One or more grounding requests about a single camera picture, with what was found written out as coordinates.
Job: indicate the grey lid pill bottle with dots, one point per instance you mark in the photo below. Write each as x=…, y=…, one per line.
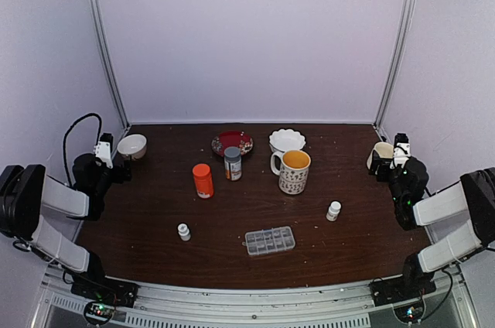
x=232, y=163

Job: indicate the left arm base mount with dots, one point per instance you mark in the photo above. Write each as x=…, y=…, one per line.
x=112, y=292

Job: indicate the orange pill bottle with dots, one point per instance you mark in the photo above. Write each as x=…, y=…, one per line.
x=202, y=176

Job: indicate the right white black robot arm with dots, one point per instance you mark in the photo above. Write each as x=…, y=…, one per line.
x=473, y=193

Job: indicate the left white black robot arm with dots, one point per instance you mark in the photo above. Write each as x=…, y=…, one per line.
x=25, y=190

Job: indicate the right aluminium frame post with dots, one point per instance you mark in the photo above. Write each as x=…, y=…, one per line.
x=407, y=12

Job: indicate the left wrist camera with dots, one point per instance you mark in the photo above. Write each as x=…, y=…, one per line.
x=103, y=150

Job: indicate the red patterned plate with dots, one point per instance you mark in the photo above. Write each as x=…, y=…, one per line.
x=238, y=139

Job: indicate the white scalloped bowl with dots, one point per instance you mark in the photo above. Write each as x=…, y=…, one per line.
x=284, y=140

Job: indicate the small white bottle left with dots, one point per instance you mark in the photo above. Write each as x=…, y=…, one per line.
x=184, y=232

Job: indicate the left aluminium frame post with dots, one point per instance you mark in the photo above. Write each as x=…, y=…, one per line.
x=104, y=52

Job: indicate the patterned mug yellow inside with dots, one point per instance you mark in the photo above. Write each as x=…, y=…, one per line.
x=292, y=170

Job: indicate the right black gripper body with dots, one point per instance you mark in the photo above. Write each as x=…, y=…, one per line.
x=383, y=163

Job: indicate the small white bowl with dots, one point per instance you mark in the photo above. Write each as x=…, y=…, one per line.
x=133, y=146

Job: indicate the cream ribbed mug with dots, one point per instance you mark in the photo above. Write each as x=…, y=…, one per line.
x=380, y=155

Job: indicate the aluminium frame post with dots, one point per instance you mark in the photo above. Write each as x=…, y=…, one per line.
x=407, y=12
x=104, y=52

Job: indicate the clear plastic pill organizer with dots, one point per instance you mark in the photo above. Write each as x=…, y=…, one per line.
x=269, y=241

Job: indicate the front aluminium rail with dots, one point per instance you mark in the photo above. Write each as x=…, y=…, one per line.
x=345, y=305

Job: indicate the small white bottle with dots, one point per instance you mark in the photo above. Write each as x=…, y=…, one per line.
x=184, y=232
x=333, y=210

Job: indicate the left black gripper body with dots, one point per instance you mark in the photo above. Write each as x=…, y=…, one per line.
x=119, y=176

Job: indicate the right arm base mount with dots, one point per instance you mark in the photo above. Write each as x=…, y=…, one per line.
x=393, y=290

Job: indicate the small white bottle right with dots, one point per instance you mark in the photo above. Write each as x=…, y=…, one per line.
x=333, y=210

